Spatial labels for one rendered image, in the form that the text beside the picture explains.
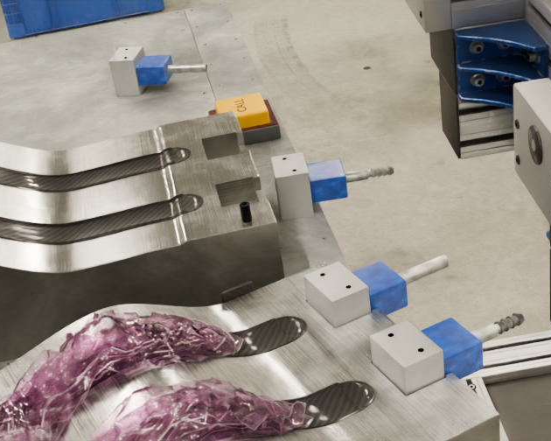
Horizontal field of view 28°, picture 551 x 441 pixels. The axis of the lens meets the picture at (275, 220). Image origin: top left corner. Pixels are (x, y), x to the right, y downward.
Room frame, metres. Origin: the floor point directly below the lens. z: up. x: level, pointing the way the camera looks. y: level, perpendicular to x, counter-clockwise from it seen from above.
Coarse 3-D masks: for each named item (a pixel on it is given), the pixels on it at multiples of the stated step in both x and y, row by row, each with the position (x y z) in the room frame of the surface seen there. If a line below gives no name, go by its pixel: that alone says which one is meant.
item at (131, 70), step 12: (120, 48) 1.48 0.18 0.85; (132, 48) 1.47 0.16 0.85; (120, 60) 1.43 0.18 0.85; (132, 60) 1.43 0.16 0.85; (144, 60) 1.45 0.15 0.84; (156, 60) 1.45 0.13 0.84; (168, 60) 1.45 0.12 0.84; (120, 72) 1.43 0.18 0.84; (132, 72) 1.43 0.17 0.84; (144, 72) 1.43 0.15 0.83; (156, 72) 1.42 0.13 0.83; (168, 72) 1.44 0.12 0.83; (180, 72) 1.43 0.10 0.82; (192, 72) 1.43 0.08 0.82; (204, 72) 1.42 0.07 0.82; (120, 84) 1.43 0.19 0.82; (132, 84) 1.43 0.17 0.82; (144, 84) 1.43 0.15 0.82; (156, 84) 1.42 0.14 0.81
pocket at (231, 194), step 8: (216, 184) 0.97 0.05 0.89; (224, 184) 0.97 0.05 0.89; (232, 184) 0.97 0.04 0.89; (240, 184) 0.97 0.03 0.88; (248, 184) 0.97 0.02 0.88; (256, 184) 0.97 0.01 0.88; (224, 192) 0.97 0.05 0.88; (232, 192) 0.97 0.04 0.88; (240, 192) 0.97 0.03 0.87; (248, 192) 0.97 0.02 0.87; (256, 192) 0.97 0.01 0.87; (224, 200) 0.97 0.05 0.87; (232, 200) 0.97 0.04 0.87; (240, 200) 0.97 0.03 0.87; (248, 200) 0.97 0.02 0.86; (256, 200) 0.97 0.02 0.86; (224, 208) 0.96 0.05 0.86
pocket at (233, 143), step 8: (216, 136) 1.08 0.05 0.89; (224, 136) 1.08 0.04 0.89; (232, 136) 1.08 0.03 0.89; (240, 136) 1.08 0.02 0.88; (208, 144) 1.08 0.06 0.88; (216, 144) 1.08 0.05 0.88; (224, 144) 1.08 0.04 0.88; (232, 144) 1.08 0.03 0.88; (240, 144) 1.08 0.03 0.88; (208, 152) 1.08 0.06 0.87; (216, 152) 1.08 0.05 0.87; (224, 152) 1.08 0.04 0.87; (232, 152) 1.08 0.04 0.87; (240, 152) 1.07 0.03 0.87
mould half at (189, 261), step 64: (192, 128) 1.11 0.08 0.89; (0, 192) 0.99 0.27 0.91; (64, 192) 1.01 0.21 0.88; (128, 192) 0.99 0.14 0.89; (192, 192) 0.96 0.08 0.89; (0, 256) 0.86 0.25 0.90; (64, 256) 0.88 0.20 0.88; (128, 256) 0.86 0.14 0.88; (192, 256) 0.87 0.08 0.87; (256, 256) 0.88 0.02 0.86; (0, 320) 0.85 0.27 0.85; (64, 320) 0.86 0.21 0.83
